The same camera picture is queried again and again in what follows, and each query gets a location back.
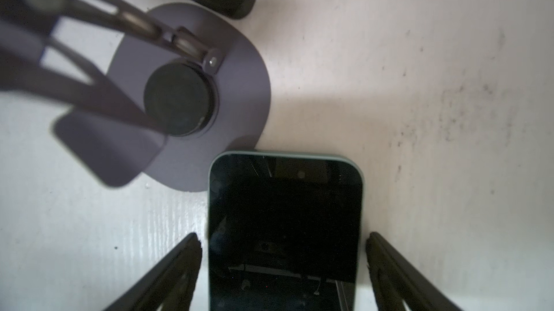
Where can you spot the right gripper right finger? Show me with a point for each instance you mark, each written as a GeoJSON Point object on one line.
{"type": "Point", "coordinates": [397, 284]}

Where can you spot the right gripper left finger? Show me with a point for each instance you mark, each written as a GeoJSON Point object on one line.
{"type": "Point", "coordinates": [170, 284]}

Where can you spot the black phone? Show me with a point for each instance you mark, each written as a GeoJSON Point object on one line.
{"type": "Point", "coordinates": [283, 231]}

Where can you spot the middle grey phone stand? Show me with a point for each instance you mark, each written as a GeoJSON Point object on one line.
{"type": "Point", "coordinates": [183, 86]}

